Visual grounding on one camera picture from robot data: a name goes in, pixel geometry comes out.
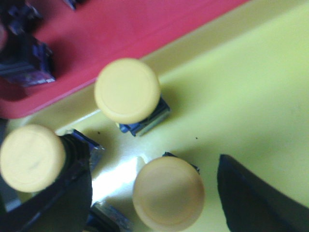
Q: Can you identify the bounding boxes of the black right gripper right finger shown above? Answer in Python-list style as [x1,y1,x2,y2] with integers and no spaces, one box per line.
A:
[217,155,309,232]

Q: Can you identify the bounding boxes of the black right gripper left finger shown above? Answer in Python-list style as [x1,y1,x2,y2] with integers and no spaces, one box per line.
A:
[0,135,92,232]

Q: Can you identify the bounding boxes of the yellow plastic tray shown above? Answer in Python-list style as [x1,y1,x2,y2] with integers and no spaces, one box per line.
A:
[7,0,309,232]

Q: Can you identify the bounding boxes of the red plastic tray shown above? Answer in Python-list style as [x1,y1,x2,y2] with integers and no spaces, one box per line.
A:
[0,0,242,119]

